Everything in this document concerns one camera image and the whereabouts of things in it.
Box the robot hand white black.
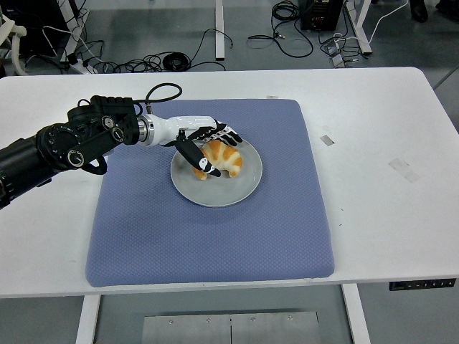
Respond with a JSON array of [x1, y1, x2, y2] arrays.
[[145, 114, 243, 178]]

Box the croissant bread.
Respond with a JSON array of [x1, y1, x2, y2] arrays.
[[193, 139, 244, 181]]

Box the grey round plate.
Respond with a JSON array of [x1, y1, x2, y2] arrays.
[[170, 138, 263, 208]]

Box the blue quilted mat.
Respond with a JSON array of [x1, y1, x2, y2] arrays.
[[85, 99, 336, 289]]

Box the white background desk leg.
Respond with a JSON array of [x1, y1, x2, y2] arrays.
[[214, 0, 226, 59]]

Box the white power strip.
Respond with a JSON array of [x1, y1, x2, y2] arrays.
[[66, 57, 95, 75]]

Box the white stand leg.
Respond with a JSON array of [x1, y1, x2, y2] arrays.
[[58, 0, 90, 62]]

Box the black equipment box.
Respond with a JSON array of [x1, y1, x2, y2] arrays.
[[300, 0, 342, 31]]

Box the white table leg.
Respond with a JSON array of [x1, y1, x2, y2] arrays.
[[340, 285, 371, 344], [75, 294, 103, 344]]

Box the large grey tape piece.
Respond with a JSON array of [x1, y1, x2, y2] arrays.
[[388, 158, 421, 183]]

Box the person's foot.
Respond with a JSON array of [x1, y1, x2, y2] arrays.
[[410, 0, 430, 23]]

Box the black table control panel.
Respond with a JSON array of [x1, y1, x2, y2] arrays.
[[389, 278, 457, 292]]

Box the coiled black cable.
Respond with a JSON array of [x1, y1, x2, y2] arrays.
[[163, 52, 190, 71]]

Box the tangled black floor cables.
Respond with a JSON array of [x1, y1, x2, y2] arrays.
[[87, 53, 166, 74]]

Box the long arched black cable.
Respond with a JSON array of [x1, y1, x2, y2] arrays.
[[191, 28, 236, 70]]

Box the looped black cable with plug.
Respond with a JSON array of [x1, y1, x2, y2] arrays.
[[247, 0, 315, 58]]

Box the white corrugated hose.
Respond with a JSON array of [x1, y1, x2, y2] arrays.
[[0, 19, 29, 76]]

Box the white desk frame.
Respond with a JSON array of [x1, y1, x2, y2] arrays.
[[343, 0, 373, 55]]

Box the white floor cable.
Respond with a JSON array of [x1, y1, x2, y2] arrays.
[[368, 0, 410, 41]]

